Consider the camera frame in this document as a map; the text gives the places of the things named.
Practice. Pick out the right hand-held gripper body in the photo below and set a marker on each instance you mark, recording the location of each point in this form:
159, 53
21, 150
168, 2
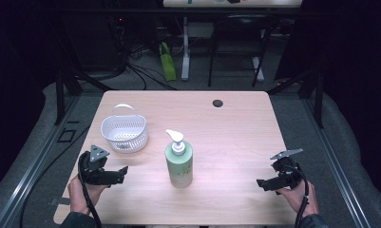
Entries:
286, 172

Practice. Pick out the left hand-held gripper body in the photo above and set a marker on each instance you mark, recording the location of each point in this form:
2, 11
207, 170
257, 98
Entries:
94, 172

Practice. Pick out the person's left hand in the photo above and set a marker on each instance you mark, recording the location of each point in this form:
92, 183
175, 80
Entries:
80, 196

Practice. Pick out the person's right hand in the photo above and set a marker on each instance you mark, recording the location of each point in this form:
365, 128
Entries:
297, 199

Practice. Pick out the white plastic basket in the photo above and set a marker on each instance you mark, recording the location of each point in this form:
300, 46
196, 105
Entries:
124, 136

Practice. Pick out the grey tape strip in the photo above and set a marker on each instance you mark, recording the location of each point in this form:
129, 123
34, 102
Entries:
60, 201

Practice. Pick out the green pump soap bottle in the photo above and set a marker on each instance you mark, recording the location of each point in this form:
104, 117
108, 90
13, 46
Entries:
179, 167

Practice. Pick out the black metal stand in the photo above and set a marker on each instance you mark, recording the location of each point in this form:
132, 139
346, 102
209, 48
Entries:
60, 95
314, 91

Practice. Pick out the black table grommet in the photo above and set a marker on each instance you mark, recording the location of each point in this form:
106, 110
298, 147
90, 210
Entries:
217, 103

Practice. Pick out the green bottle on floor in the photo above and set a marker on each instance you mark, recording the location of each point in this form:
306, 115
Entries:
167, 65

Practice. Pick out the white desk leg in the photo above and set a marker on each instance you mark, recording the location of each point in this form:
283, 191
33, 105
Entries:
186, 53

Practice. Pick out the black chair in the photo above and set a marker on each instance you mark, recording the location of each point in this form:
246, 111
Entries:
238, 28

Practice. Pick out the light background desk top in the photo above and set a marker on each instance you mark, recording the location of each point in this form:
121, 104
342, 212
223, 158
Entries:
261, 3

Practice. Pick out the aluminium floor rail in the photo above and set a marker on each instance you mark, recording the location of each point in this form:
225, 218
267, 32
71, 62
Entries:
36, 161
335, 164

